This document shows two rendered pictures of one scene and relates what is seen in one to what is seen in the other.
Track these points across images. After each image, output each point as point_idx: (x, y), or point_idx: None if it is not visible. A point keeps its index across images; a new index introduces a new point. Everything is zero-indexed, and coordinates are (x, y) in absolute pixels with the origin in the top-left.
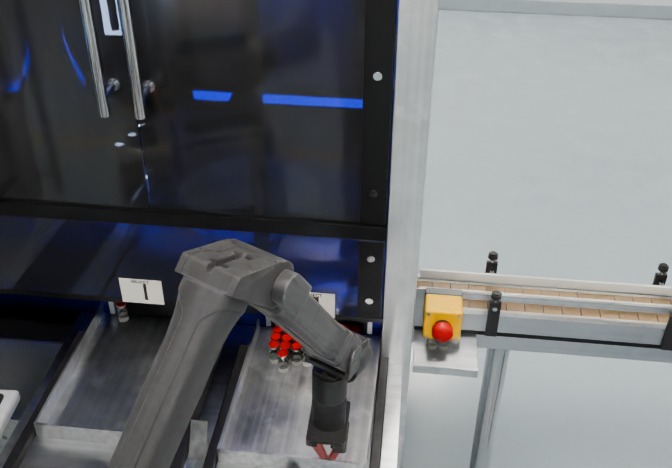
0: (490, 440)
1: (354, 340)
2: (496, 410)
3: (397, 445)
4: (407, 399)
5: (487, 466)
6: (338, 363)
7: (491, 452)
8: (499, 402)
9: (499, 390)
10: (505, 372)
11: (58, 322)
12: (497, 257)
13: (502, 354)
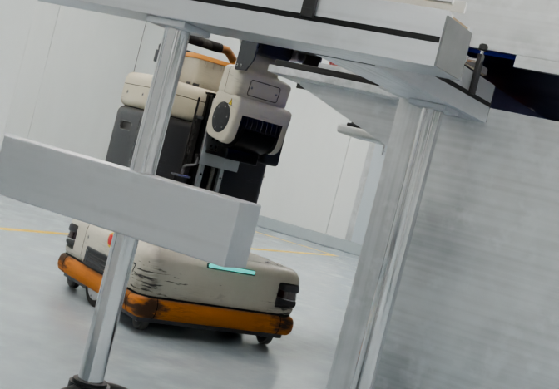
0: (387, 245)
1: None
2: (398, 201)
3: (332, 76)
4: (392, 129)
5: (376, 288)
6: None
7: (383, 268)
8: (402, 192)
9: (405, 172)
10: (413, 151)
11: None
12: (480, 46)
13: (418, 123)
